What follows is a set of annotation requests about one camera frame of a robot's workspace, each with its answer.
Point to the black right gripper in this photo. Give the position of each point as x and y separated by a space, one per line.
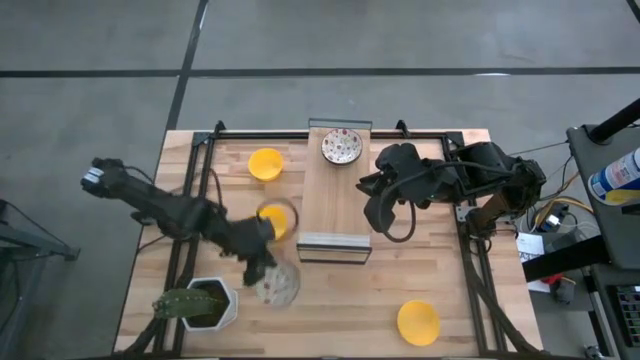
405 172

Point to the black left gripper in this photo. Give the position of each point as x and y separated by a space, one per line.
250 240

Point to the white red-patterned ceramic mini bowl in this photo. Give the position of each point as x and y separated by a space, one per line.
280 286
342 146

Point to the yellow plastic mini bowl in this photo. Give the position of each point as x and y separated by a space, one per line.
265 163
418 322
279 217

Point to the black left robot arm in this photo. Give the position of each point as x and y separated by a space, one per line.
160 202

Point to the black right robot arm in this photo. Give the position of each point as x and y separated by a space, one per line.
500 170

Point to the white hexagonal plant pot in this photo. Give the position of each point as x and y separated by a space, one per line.
227 315

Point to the green cactus plant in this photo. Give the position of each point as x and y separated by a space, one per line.
185 302

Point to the white paper sheet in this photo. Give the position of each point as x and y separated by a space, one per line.
530 247

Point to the small red object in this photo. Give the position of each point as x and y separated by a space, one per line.
551 279

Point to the black diagonal beam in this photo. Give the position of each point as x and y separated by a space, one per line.
565 259

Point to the grey metal stand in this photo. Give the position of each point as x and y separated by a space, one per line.
30 250

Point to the grey metal cart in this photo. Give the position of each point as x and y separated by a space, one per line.
600 225

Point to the white blue yellow canister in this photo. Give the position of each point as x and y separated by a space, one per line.
617 177

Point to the black pole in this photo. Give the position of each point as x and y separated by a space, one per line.
615 122

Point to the dark device with blue keys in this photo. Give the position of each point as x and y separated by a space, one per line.
630 307

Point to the black frame bracket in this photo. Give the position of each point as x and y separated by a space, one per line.
219 127
401 127

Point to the black metal table frame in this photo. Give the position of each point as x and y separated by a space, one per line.
260 135

